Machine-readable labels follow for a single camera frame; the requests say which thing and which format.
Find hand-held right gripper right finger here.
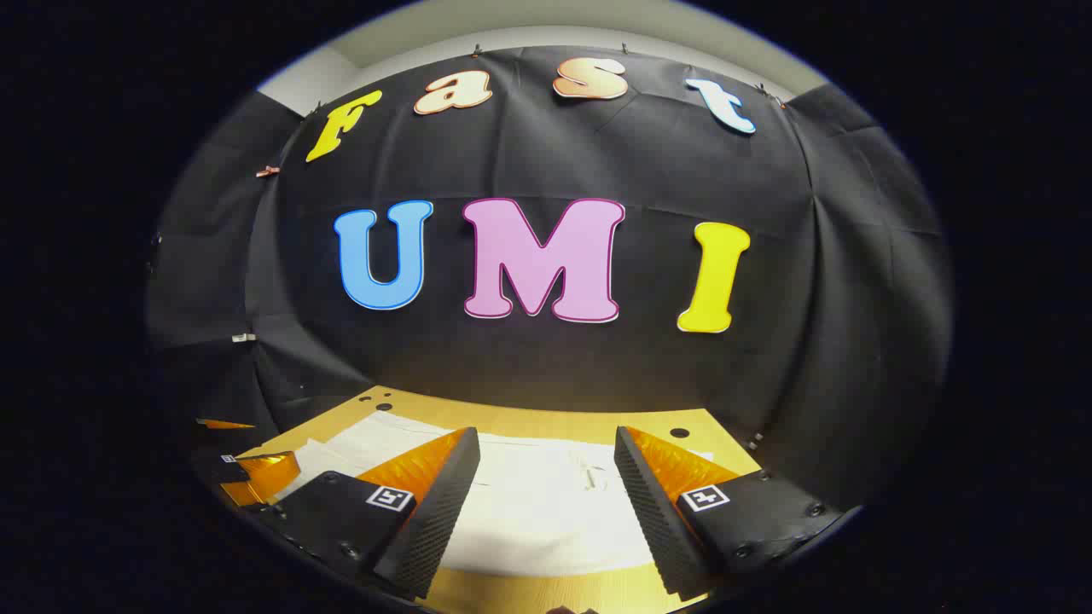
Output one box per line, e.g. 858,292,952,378
614,426,845,602

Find black backdrop cloth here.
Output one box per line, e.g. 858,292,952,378
145,44,955,513

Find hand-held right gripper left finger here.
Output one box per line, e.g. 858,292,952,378
256,426,481,600

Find white jeans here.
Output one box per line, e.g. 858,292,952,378
273,411,714,577

